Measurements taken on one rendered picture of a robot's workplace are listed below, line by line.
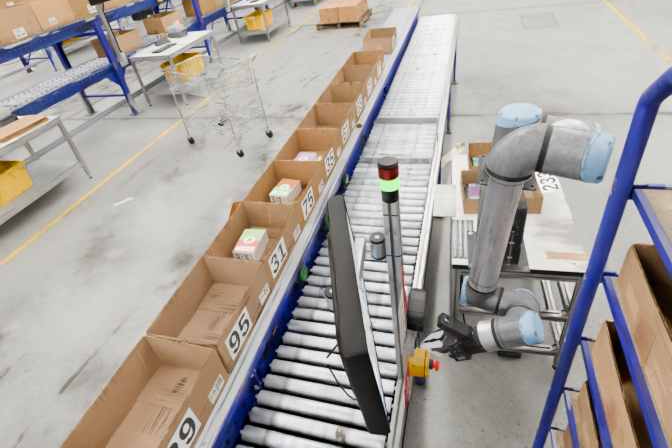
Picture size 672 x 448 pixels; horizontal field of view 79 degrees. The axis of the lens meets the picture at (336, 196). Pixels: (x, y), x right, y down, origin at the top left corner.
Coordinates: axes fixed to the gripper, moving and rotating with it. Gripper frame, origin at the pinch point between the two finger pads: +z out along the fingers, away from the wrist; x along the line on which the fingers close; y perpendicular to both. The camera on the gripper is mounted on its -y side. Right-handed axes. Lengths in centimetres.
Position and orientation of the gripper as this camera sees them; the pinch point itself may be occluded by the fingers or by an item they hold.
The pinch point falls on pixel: (422, 343)
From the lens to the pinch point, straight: 146.9
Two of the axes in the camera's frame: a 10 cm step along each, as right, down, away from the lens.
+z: -7.6, 3.6, 5.4
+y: 6.0, 7.2, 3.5
